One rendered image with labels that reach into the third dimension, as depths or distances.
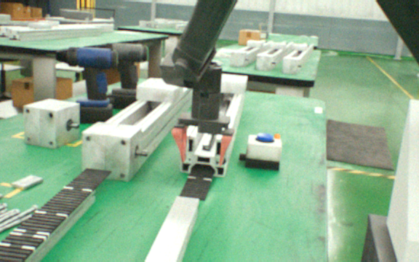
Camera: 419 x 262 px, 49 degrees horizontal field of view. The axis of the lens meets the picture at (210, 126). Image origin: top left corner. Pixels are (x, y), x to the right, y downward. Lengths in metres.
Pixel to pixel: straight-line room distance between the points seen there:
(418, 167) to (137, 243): 0.45
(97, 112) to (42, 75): 2.11
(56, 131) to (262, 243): 0.60
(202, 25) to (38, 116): 0.56
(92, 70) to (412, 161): 0.91
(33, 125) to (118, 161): 0.31
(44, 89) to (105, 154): 2.55
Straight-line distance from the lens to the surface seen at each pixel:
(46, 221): 0.73
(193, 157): 1.00
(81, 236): 0.75
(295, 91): 2.79
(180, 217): 0.74
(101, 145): 0.95
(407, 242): 0.74
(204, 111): 0.90
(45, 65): 3.44
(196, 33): 0.77
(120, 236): 0.75
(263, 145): 1.06
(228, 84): 1.53
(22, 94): 4.04
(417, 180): 0.78
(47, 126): 1.16
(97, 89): 1.38
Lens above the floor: 1.14
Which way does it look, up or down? 15 degrees down
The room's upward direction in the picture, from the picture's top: 5 degrees clockwise
